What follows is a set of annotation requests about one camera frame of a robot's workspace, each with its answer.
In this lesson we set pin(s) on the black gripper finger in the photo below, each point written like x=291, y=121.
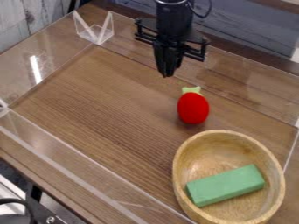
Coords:
x=178, y=52
x=159, y=54

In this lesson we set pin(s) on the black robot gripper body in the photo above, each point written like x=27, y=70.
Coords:
x=171, y=28

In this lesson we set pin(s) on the red plush strawberry toy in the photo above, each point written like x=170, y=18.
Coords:
x=192, y=106

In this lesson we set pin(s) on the oval wooden bowl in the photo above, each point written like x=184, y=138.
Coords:
x=215, y=151

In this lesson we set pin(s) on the green rectangular block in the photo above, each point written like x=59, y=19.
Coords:
x=224, y=186

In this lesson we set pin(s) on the black table clamp stand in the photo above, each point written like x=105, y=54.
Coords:
x=23, y=208

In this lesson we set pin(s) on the clear acrylic corner bracket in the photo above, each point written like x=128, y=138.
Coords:
x=97, y=34

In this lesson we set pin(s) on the clear acrylic enclosure wall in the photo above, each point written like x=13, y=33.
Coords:
x=89, y=126

